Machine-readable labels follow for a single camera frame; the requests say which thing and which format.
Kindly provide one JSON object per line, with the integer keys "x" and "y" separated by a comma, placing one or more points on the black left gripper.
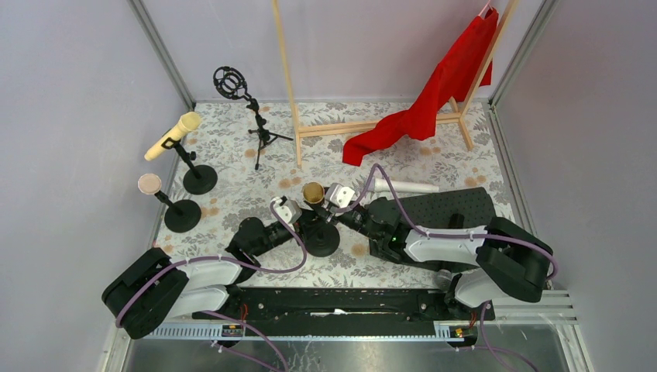
{"x": 300, "y": 223}

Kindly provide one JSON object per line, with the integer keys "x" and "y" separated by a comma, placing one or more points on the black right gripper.
{"x": 338, "y": 215}

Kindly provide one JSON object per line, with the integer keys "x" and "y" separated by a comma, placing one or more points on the gold microphone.
{"x": 313, "y": 194}

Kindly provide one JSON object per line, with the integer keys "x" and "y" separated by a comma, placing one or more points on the white microphone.
{"x": 381, "y": 185}

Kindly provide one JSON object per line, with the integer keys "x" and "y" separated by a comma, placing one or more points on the black round-base mic stand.
{"x": 181, "y": 216}

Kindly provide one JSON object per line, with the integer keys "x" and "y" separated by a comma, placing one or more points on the cream yellow microphone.
{"x": 186, "y": 124}

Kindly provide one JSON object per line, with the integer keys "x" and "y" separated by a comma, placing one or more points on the black tripod shock-mount stand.
{"x": 231, "y": 84}

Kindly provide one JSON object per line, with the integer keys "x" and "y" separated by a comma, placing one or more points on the pink microphone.
{"x": 149, "y": 184}

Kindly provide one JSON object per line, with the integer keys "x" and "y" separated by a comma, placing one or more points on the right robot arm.
{"x": 496, "y": 260}

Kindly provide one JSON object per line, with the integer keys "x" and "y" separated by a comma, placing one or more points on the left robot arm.
{"x": 155, "y": 287}

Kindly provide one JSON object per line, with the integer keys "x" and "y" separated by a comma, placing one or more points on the dark perforated foam mat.
{"x": 429, "y": 211}

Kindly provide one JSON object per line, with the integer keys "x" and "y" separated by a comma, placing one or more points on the black cylinder on mat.
{"x": 456, "y": 221}

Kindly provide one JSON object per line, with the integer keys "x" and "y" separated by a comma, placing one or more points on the red cloth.
{"x": 451, "y": 78}

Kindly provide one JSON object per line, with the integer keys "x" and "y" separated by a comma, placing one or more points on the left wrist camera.
{"x": 285, "y": 210}

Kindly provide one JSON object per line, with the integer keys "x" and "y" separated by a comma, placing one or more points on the wooden rack frame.
{"x": 457, "y": 115}

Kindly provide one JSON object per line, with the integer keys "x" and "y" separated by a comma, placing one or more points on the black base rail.
{"x": 382, "y": 307}

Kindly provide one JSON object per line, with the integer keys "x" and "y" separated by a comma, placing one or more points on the grey slotted cable duct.
{"x": 333, "y": 331}

